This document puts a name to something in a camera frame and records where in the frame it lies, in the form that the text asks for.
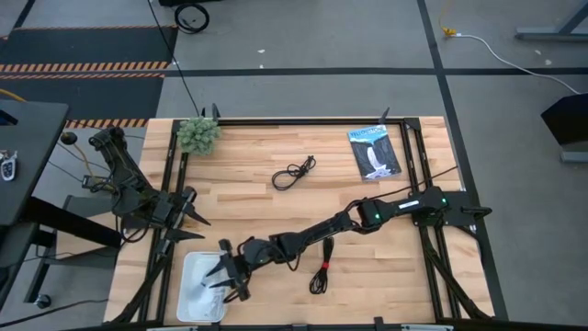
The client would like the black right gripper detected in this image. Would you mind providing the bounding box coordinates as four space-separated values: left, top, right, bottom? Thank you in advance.
205 237 277 302

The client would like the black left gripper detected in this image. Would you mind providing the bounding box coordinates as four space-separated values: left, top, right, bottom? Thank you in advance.
151 186 211 257

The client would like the white USB-C cable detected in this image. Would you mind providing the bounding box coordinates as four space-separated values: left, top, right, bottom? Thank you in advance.
190 270 226 318

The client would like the black cable with red tie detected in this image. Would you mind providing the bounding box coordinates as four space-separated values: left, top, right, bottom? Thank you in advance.
308 236 335 296

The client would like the thin black USB-C cable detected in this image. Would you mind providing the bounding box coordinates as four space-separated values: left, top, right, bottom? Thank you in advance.
270 154 318 192

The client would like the white plastic tray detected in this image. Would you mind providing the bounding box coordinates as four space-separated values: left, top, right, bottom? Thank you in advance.
175 251 230 324

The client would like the green plant in woven pot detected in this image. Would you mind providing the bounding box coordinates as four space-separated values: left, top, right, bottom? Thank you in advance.
175 116 222 156

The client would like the black desk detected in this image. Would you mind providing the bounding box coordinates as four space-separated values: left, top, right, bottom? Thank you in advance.
0 98 70 314

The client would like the white key fob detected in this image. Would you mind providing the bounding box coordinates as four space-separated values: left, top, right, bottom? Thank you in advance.
0 150 18 182

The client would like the black hazard-striped floor mat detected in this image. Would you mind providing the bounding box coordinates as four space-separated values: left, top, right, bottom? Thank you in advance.
0 25 179 130

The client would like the black angular panel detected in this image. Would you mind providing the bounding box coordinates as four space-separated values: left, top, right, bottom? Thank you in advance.
540 92 588 147

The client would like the black aluminium table frame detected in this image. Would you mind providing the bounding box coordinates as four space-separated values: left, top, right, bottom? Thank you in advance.
109 103 511 331

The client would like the black cable coil on floor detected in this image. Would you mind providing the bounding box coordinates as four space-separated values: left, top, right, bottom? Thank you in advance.
174 3 211 35

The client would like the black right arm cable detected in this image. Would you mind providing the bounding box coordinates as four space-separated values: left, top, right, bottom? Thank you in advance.
348 165 460 208

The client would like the yellow plug with cable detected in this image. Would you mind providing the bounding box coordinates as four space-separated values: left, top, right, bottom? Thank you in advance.
438 0 459 39

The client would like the white floor cable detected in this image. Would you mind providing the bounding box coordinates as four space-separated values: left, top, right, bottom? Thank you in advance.
457 32 582 96

